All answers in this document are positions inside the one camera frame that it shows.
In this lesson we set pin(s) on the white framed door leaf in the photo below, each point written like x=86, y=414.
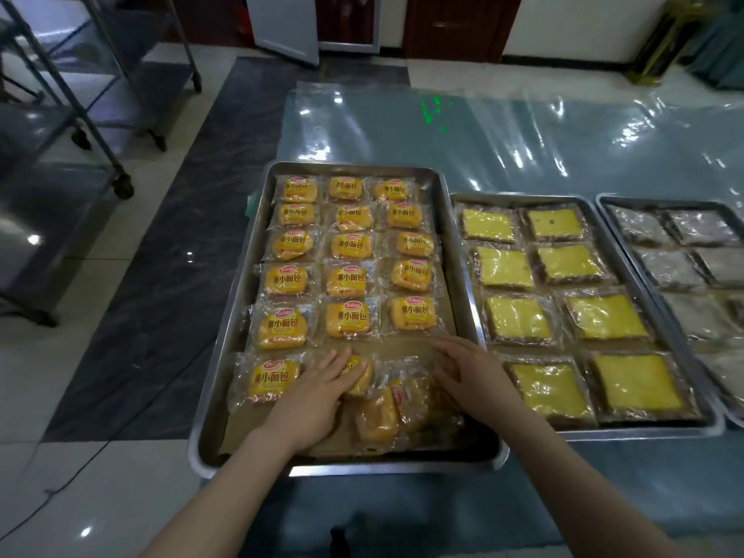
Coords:
x=285, y=23

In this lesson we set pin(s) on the metal trolley cart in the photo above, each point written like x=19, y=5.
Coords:
x=151, y=81
x=46, y=214

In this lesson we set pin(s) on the person's left hand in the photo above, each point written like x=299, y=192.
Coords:
x=308, y=406

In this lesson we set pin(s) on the dark wooden door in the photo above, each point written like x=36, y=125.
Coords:
x=459, y=28

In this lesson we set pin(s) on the steel tray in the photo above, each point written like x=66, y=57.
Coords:
x=639, y=200
x=523, y=197
x=232, y=319

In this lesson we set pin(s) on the person's left forearm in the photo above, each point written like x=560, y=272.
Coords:
x=221, y=499

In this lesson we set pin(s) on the plastic covered teal tablecloth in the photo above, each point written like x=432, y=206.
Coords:
x=523, y=151

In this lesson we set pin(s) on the yellow cake slice packets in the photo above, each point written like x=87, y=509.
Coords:
x=517, y=318

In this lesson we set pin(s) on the aluminium framed glass door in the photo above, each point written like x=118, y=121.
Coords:
x=349, y=20

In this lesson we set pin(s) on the person's right hand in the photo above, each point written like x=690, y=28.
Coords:
x=482, y=383

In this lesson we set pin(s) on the pile of brown cake packets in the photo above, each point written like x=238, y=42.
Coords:
x=668, y=270

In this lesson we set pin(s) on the gold and black bin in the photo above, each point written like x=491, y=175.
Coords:
x=662, y=40

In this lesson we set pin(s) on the brown paper tray liner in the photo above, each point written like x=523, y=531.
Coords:
x=407, y=345

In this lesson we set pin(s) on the person's right forearm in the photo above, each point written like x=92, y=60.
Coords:
x=581, y=493

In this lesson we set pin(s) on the group of teal covered chairs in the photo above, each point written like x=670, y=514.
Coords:
x=721, y=46

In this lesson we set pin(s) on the small packaged bread bun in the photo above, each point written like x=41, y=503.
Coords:
x=346, y=188
x=353, y=217
x=390, y=190
x=361, y=380
x=299, y=189
x=296, y=214

